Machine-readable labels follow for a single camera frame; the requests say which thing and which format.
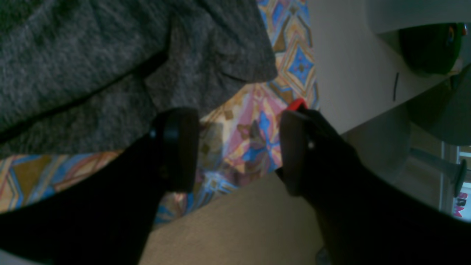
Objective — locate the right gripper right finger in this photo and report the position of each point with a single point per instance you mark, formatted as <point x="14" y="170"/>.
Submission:
<point x="363" y="219"/>

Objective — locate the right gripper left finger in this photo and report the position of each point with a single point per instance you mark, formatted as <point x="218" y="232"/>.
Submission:
<point x="106" y="219"/>

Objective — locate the grey t-shirt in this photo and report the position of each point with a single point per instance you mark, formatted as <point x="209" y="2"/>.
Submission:
<point x="83" y="76"/>

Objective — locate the red clamp bottom right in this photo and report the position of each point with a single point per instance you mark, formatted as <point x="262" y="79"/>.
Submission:
<point x="297" y="105"/>

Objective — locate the patterned tablecloth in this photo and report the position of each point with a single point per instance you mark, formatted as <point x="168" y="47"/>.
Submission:
<point x="239" y="140"/>

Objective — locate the green black object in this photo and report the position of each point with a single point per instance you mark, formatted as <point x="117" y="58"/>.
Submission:
<point x="432" y="49"/>

